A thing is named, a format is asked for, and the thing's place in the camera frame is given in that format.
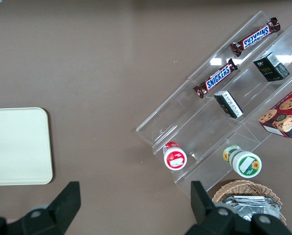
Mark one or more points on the green sunflower lidded cup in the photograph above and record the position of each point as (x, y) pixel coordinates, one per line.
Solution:
(242, 161)

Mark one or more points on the black box with white label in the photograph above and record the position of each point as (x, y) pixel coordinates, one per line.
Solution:
(228, 104)

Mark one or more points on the cream rectangular tray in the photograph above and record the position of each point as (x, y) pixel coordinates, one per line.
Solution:
(17, 146)

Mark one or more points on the clear acrylic tiered shelf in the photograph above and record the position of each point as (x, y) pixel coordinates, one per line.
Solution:
(217, 107)

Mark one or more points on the foil wrapped sandwich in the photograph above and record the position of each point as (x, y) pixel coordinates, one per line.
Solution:
(251, 206)

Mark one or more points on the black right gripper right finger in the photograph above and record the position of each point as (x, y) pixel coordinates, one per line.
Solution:
(204, 210)

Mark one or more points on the red lidded small cup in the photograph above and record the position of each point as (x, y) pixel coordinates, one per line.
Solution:
(174, 157)

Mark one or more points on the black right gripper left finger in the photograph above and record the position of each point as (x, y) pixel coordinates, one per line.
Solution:
(60, 210)

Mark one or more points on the red chocolate chip cookie box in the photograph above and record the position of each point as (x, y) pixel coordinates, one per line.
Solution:
(284, 112)

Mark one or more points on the black box with gold print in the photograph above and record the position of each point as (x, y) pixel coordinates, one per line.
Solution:
(271, 66)

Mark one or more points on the Snickers chocolate bar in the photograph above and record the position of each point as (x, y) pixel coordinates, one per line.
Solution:
(255, 36)
(217, 78)

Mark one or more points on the woven wicker basket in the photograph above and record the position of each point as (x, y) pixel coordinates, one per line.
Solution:
(244, 188)

